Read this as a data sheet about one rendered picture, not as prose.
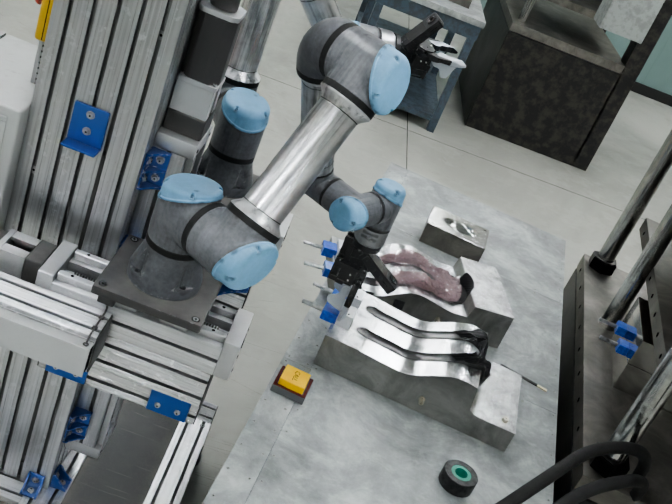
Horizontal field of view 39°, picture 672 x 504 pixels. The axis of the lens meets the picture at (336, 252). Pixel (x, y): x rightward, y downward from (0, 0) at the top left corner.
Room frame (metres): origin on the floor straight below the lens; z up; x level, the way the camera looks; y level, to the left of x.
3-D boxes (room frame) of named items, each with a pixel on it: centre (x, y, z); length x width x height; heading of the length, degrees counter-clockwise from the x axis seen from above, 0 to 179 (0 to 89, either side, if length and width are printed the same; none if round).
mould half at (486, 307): (2.34, -0.24, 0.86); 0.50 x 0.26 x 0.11; 104
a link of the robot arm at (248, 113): (2.09, 0.33, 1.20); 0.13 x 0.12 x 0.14; 29
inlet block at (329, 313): (1.94, -0.04, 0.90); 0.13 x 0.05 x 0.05; 87
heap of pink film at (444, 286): (2.33, -0.24, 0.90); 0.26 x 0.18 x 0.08; 104
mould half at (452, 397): (1.98, -0.31, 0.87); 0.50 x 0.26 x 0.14; 87
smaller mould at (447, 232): (2.78, -0.33, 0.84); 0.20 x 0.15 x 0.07; 87
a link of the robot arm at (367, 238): (1.94, -0.06, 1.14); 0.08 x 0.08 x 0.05
